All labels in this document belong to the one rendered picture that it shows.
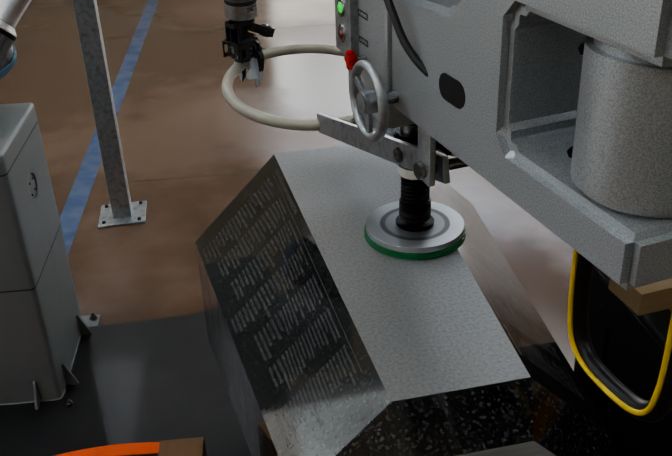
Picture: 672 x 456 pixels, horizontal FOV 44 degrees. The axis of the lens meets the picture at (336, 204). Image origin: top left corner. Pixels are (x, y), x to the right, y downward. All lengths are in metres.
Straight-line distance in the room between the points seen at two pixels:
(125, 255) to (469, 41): 2.42
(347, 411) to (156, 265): 2.00
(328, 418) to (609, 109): 0.75
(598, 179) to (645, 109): 0.11
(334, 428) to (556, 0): 0.79
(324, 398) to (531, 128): 0.61
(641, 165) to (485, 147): 0.31
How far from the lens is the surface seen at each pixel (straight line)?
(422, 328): 1.52
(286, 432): 1.55
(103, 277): 3.33
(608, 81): 0.99
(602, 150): 1.02
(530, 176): 1.15
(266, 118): 2.11
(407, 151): 1.60
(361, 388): 1.44
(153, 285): 3.23
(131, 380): 2.77
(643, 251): 1.02
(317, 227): 1.84
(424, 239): 1.73
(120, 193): 3.67
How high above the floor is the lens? 1.73
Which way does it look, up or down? 28 degrees down
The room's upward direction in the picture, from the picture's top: 2 degrees counter-clockwise
